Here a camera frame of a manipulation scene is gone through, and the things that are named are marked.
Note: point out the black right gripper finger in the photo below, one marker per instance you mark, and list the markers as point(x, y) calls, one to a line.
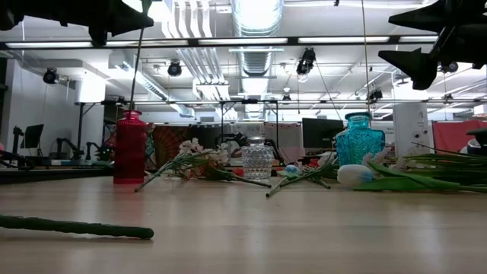
point(430, 17)
point(418, 66)

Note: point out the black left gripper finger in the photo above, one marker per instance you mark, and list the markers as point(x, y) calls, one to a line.
point(129, 21)

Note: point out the white blossom flower bunch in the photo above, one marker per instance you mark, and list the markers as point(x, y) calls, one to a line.
point(380, 156)
point(188, 145)
point(76, 227)

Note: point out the flower stems with blue bud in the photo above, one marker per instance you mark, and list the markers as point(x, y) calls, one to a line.
point(312, 163)

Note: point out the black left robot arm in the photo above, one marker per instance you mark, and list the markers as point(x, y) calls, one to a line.
point(9, 13)

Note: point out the black background robot arm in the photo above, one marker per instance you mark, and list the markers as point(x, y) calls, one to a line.
point(59, 147)

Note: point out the blue glass vase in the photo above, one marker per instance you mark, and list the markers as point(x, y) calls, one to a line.
point(359, 139)

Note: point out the red glass vase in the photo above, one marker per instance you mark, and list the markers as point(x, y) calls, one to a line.
point(129, 152)

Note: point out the clear glass vase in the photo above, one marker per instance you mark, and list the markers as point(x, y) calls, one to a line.
point(257, 160)

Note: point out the white LED light strip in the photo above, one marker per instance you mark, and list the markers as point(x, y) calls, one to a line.
point(342, 39)
point(418, 39)
point(163, 42)
point(243, 40)
point(49, 45)

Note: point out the red partition panel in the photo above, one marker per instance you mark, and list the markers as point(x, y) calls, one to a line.
point(449, 137)

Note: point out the black office chair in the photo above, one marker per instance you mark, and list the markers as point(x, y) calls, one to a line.
point(480, 134)

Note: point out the wide black monitor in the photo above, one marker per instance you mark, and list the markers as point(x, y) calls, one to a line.
point(321, 133)

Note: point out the patterned orange tapestry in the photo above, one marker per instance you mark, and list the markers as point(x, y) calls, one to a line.
point(167, 141)

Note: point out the small black monitor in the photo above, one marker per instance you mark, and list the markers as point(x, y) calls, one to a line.
point(33, 135)

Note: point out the black ceiling camera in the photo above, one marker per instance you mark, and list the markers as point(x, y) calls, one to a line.
point(174, 69)
point(286, 99)
point(50, 76)
point(376, 95)
point(306, 61)
point(451, 68)

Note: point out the black overhead frame beam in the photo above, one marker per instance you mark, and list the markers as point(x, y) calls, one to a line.
point(193, 42)

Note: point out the silver ventilation duct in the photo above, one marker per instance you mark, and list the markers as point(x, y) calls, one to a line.
point(256, 61)

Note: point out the black background rig frame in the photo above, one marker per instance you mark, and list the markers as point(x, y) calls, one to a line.
point(249, 101)

